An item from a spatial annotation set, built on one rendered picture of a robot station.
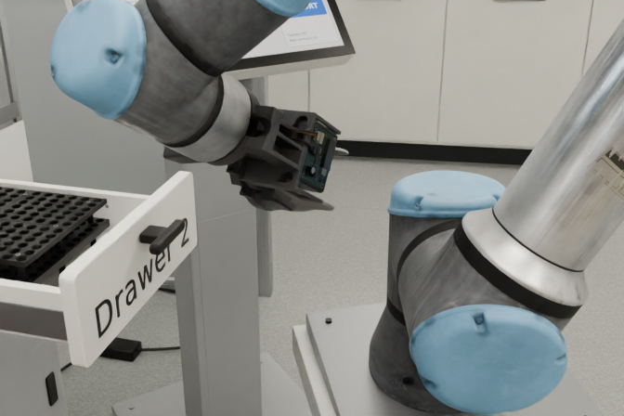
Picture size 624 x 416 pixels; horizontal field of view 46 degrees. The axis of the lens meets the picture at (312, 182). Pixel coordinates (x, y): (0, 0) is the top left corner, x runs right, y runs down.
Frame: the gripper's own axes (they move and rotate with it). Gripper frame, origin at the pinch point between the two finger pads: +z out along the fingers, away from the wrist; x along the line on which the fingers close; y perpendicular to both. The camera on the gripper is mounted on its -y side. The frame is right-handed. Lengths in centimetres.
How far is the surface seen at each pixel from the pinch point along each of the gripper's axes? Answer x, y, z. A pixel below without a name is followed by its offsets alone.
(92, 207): -8.0, -30.2, -1.0
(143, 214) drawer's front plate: -7.7, -18.7, -3.7
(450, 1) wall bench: 131, -88, 211
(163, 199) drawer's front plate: -5.0, -20.2, 0.4
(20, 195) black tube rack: -8.7, -41.0, -3.5
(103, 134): 22, -137, 90
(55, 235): -12.5, -28.2, -6.9
